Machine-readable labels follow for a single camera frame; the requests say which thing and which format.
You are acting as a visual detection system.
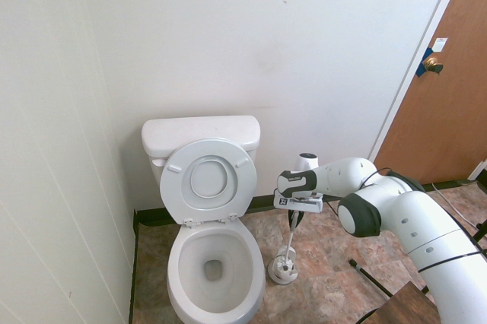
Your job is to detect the white floor cable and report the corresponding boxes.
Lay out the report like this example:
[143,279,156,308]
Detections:
[431,182,481,227]

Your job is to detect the white flat board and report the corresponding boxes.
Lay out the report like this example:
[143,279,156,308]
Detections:
[466,157,487,183]

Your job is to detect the dark wooden table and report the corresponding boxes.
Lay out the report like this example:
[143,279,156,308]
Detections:
[374,281,443,324]

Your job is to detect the white toilet tank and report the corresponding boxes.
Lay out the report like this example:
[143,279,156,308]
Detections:
[141,115,263,189]

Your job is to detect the white toilet brush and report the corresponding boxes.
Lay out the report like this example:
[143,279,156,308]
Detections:
[271,209,298,278]

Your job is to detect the white toilet seat lid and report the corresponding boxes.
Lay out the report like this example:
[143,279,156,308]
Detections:
[159,138,259,227]

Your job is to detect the black camera tripod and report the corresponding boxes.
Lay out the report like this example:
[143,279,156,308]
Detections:
[349,219,487,298]

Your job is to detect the white tank lid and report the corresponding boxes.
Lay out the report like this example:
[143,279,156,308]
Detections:
[141,115,263,158]

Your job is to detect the brown wooden door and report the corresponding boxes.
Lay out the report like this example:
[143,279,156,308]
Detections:
[374,0,487,185]

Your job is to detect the white toilet brush holder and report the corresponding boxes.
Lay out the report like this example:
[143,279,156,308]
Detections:
[269,246,299,286]

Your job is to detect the white door frame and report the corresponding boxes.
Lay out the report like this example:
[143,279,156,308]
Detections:
[366,0,473,167]

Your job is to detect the white toilet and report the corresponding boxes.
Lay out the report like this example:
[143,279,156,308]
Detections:
[128,192,293,324]

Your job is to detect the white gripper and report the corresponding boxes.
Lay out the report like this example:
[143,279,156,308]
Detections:
[272,191,325,227]

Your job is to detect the blue tape strip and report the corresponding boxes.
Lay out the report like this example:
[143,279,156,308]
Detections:
[415,46,435,78]

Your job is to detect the brass door knob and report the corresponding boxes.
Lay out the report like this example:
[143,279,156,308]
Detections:
[424,56,444,75]

